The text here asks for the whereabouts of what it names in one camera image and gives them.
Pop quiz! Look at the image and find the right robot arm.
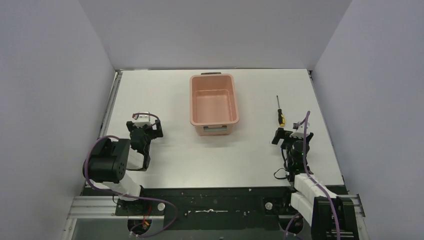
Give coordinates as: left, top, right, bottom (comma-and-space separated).
271, 127, 360, 240

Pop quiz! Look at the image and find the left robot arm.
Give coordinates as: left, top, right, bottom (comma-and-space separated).
82, 119, 164, 215

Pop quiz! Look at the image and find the yellow black screwdriver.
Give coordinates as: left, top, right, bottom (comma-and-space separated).
276, 95, 286, 127

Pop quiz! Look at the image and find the pink plastic bin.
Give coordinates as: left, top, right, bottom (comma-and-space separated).
189, 72, 240, 136

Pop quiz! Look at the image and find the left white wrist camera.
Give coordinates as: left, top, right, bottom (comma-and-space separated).
132, 111, 152, 128

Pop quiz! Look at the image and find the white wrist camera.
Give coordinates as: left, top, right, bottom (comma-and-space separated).
132, 111, 152, 128
290, 122, 310, 139

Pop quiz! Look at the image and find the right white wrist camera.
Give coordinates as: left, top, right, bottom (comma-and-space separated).
290, 122, 310, 139

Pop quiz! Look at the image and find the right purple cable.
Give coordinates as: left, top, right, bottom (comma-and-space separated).
283, 110, 341, 240

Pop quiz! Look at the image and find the purple cable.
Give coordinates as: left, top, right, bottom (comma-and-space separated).
84, 112, 180, 239
283, 110, 341, 240

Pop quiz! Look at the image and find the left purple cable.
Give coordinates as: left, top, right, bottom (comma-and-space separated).
84, 112, 180, 239

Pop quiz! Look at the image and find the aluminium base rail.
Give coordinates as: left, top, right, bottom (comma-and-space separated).
61, 194, 370, 240

